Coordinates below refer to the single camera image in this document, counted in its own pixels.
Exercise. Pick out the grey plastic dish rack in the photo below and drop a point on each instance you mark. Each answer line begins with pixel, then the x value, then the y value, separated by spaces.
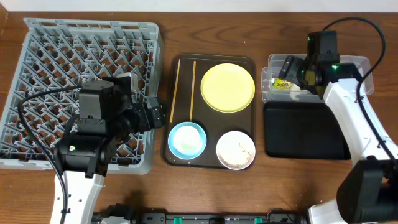
pixel 57 55

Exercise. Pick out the wooden chopstick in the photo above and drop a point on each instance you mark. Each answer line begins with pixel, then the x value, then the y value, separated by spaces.
pixel 175 92
pixel 192 90

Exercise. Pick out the dark brown serving tray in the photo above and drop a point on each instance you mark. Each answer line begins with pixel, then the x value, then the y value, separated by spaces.
pixel 213 122

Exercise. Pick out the white paper cup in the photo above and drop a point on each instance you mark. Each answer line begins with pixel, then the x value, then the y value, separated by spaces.
pixel 186 139

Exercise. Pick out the yellow plate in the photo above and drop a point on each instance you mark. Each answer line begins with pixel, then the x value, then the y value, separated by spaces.
pixel 227 88

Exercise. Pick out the right wooden chopstick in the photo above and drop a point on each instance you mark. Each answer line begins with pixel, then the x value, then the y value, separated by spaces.
pixel 192 90

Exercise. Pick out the light blue bowl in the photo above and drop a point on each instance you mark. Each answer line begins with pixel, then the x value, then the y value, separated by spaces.
pixel 187 155

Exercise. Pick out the black tray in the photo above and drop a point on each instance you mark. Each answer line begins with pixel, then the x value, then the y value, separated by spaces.
pixel 297 130

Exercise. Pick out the white bowl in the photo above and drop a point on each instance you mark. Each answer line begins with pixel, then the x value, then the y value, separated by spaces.
pixel 235 150

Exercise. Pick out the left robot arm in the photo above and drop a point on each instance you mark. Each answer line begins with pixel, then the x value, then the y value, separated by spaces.
pixel 107 115

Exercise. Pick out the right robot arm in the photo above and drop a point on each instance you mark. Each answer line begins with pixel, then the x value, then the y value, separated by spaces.
pixel 369 192

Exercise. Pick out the left wooden chopstick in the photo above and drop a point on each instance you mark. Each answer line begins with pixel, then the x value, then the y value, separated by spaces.
pixel 175 92

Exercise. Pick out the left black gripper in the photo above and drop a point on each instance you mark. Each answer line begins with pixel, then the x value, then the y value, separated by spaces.
pixel 148 112

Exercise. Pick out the yellow snack wrapper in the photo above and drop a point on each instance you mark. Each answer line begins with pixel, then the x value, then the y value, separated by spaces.
pixel 280 84

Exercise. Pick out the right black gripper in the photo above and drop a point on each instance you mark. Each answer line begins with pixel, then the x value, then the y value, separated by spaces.
pixel 298 73

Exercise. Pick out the clear plastic bin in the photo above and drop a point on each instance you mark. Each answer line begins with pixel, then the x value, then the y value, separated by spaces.
pixel 275 64

